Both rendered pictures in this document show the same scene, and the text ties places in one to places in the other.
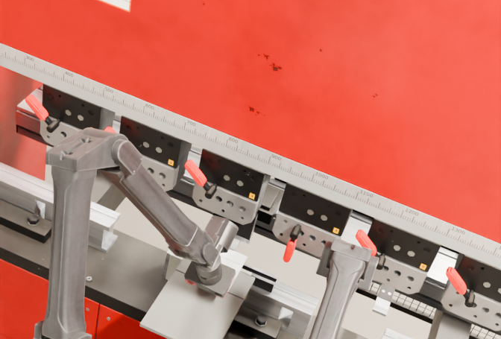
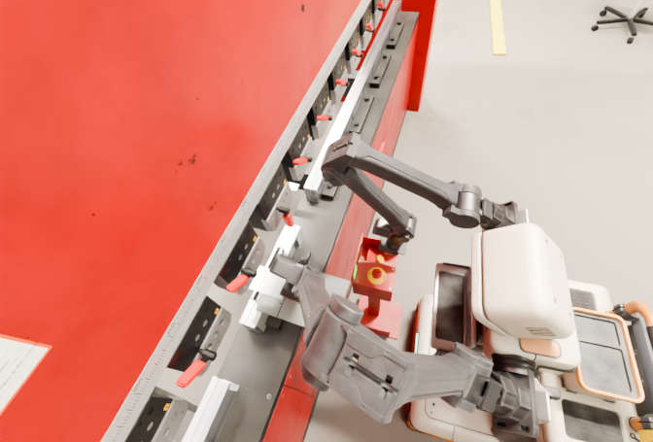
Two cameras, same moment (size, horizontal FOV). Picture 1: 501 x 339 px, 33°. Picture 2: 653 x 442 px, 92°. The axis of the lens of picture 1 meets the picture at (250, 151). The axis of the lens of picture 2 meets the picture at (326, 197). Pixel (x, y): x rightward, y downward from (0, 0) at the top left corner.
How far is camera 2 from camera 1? 123 cm
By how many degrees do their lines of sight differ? 50
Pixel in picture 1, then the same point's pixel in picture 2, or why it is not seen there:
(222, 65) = (168, 221)
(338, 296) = (385, 158)
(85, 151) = (386, 355)
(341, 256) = (358, 152)
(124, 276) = (262, 365)
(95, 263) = (252, 393)
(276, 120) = (225, 187)
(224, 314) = not seen: hidden behind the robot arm
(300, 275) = not seen: hidden behind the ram
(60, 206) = (423, 387)
